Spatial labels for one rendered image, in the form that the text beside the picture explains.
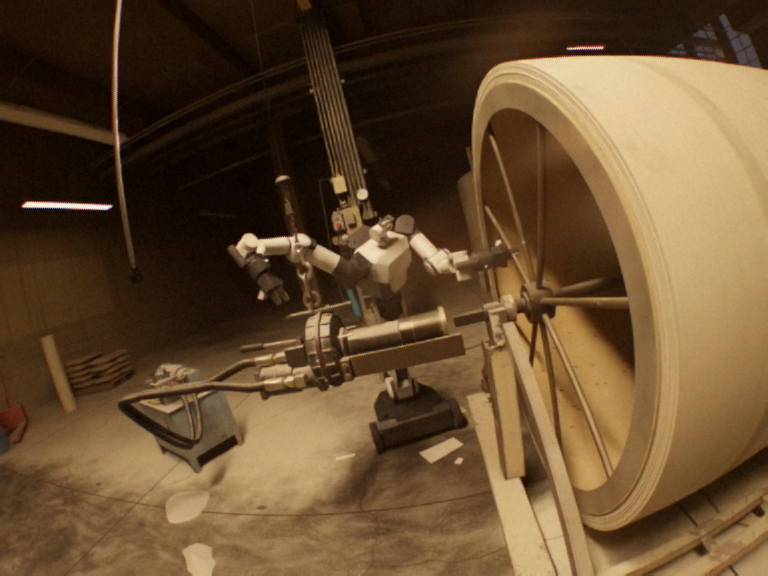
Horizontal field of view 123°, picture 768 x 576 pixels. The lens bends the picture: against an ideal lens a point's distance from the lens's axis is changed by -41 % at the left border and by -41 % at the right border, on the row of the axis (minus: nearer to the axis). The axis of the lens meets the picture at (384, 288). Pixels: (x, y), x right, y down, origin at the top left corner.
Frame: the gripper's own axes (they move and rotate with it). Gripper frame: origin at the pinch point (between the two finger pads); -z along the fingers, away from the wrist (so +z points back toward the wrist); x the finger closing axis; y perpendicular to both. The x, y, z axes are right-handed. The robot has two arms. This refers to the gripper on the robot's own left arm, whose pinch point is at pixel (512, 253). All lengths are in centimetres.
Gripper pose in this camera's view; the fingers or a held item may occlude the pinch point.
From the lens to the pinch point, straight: 158.9
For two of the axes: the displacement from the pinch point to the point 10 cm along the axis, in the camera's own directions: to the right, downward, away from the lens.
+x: -2.4, -7.1, -6.6
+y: -0.6, -6.7, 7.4
